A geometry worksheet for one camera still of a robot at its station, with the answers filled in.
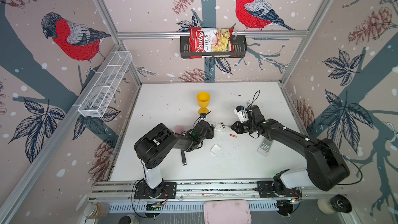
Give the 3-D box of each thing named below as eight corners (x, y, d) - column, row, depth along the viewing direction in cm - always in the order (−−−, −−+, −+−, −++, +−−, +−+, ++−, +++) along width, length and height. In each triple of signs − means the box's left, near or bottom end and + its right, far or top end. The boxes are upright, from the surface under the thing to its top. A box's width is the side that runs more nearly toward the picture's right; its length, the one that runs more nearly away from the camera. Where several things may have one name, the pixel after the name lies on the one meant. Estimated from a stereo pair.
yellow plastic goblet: (197, 116, 104) (196, 101, 91) (198, 107, 109) (197, 91, 97) (210, 116, 104) (210, 101, 91) (209, 107, 109) (210, 91, 97)
